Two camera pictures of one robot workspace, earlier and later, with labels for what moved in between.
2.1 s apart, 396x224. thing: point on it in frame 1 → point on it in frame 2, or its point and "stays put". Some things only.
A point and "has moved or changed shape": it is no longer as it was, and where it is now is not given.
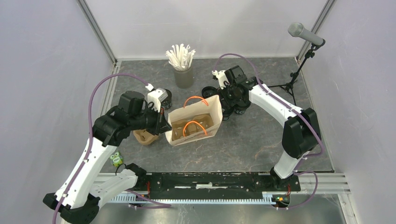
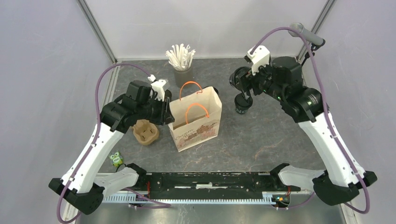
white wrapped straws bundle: (180, 57) stays put
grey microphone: (296, 29) stays put
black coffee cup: (240, 110) has moved or changed shape
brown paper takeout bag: (194, 122) has moved or changed shape
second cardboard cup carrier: (144, 137) stays put
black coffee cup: (226, 111) has moved or changed shape
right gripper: (229, 102) → (253, 80)
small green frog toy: (116, 159) stays put
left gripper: (161, 124) → (165, 117)
